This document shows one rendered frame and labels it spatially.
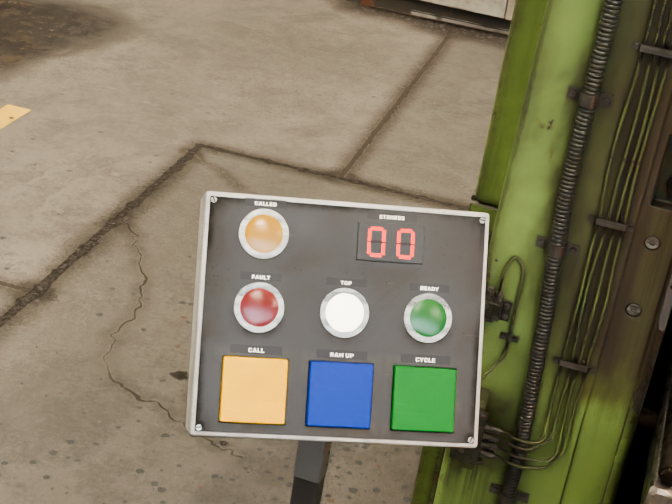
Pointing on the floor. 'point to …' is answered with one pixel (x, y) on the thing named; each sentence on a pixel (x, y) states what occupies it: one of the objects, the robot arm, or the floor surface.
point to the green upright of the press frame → (560, 121)
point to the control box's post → (310, 471)
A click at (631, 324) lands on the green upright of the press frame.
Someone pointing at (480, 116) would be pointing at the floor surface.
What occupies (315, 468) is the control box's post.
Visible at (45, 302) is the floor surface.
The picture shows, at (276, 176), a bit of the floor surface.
